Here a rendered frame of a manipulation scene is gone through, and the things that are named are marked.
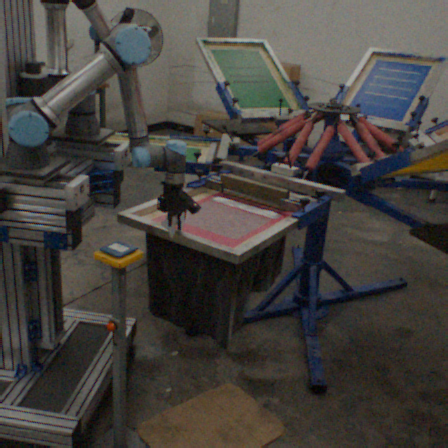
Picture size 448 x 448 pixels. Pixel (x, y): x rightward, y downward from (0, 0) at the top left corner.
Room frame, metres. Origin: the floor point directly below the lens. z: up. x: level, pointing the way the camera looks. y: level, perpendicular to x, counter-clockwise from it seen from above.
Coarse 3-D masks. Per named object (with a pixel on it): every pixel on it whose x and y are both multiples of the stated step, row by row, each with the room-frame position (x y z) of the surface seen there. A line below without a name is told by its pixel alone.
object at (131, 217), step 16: (192, 192) 2.44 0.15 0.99; (144, 208) 2.15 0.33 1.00; (128, 224) 2.03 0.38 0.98; (144, 224) 1.98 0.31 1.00; (288, 224) 2.09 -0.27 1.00; (176, 240) 1.90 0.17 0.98; (192, 240) 1.86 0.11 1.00; (208, 240) 1.86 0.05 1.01; (256, 240) 1.90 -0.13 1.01; (272, 240) 1.97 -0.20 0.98; (224, 256) 1.78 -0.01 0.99; (240, 256) 1.76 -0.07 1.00
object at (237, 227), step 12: (252, 204) 2.40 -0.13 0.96; (228, 216) 2.22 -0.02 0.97; (240, 216) 2.23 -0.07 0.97; (252, 216) 2.24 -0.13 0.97; (264, 216) 2.26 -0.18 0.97; (288, 216) 2.28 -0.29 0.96; (204, 228) 2.06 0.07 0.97; (216, 228) 2.07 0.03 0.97; (228, 228) 2.08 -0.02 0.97; (240, 228) 2.09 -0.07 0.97; (252, 228) 2.10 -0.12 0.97; (264, 228) 2.11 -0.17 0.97; (216, 240) 1.95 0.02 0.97; (228, 240) 1.96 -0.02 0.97; (240, 240) 1.97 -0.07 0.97
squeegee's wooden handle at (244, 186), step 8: (224, 176) 2.49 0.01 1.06; (232, 176) 2.48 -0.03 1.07; (224, 184) 2.48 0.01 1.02; (232, 184) 2.46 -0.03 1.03; (240, 184) 2.44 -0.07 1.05; (248, 184) 2.41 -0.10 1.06; (256, 184) 2.39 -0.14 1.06; (264, 184) 2.39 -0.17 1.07; (240, 192) 2.43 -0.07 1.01; (248, 192) 2.41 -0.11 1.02; (256, 192) 2.39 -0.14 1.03; (264, 192) 2.37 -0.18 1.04; (272, 192) 2.35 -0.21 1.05; (280, 192) 2.32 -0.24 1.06; (288, 192) 2.32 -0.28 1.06; (272, 200) 2.34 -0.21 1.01; (280, 200) 2.32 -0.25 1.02
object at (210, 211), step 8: (200, 200) 2.40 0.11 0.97; (208, 200) 2.41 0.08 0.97; (240, 200) 2.44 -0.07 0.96; (200, 208) 2.29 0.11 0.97; (208, 208) 2.30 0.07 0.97; (216, 208) 2.31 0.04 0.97; (224, 208) 2.32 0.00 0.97; (232, 208) 2.32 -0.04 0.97; (240, 208) 2.33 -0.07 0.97; (160, 216) 2.16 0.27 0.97; (192, 216) 2.18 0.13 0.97; (200, 216) 2.19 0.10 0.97; (208, 216) 2.20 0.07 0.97; (216, 216) 2.21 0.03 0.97; (224, 216) 2.22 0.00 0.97; (184, 224) 2.09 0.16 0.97; (192, 224) 2.09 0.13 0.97; (200, 224) 2.10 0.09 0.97; (208, 224) 2.11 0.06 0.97
